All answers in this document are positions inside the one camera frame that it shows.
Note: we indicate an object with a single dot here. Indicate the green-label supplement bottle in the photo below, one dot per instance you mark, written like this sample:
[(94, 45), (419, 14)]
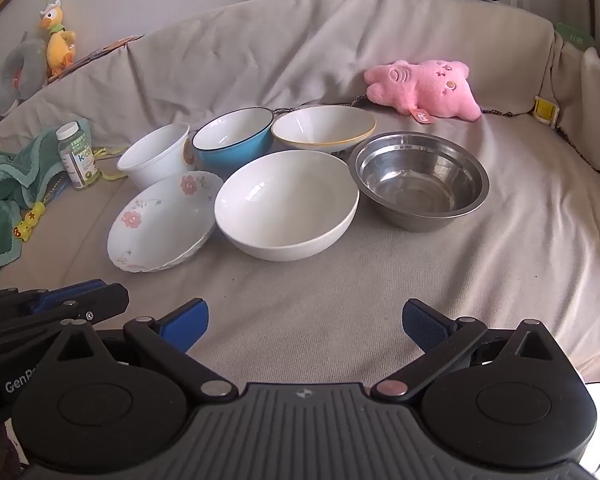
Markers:
[(77, 157)]

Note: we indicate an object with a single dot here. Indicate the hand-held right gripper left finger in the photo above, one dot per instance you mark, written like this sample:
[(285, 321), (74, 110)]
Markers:
[(187, 322)]

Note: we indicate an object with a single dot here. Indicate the green towel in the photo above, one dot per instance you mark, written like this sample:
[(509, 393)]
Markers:
[(5, 195)]

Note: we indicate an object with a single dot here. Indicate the green tag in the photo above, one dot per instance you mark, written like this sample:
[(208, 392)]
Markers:
[(575, 35)]

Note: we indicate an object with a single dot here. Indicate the pink plush toy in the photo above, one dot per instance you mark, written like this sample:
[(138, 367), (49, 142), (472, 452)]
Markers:
[(425, 87)]

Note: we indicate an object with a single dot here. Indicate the grey neck pillow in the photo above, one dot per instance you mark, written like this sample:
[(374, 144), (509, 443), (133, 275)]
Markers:
[(22, 72)]

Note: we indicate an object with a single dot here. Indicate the yellow-rimmed white bowl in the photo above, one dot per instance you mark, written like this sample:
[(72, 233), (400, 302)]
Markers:
[(320, 125)]

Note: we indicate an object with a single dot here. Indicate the white bowl black rim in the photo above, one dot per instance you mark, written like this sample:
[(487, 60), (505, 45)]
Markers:
[(230, 152)]

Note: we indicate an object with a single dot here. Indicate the beige sofa cover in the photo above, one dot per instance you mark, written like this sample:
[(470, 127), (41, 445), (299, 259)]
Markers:
[(330, 310)]

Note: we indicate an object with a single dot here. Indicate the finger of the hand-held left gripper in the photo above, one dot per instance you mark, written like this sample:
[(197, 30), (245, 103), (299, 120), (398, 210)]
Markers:
[(107, 302), (0, 299)]

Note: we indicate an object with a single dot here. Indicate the floral white plate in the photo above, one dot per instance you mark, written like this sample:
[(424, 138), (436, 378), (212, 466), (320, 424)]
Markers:
[(155, 230)]

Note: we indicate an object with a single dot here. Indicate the white plastic tub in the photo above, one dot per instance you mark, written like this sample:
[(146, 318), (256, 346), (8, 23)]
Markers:
[(150, 160)]

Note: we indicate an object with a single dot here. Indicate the stainless steel bowl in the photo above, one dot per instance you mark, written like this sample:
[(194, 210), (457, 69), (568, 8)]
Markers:
[(415, 185)]

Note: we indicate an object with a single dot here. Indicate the yellow duck plush toy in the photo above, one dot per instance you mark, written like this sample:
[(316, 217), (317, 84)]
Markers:
[(57, 40)]

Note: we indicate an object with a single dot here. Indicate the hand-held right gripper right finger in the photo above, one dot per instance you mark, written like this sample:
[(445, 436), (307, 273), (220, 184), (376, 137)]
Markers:
[(422, 327)]

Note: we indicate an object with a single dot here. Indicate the large white bowl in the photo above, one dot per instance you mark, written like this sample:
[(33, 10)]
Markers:
[(285, 200)]

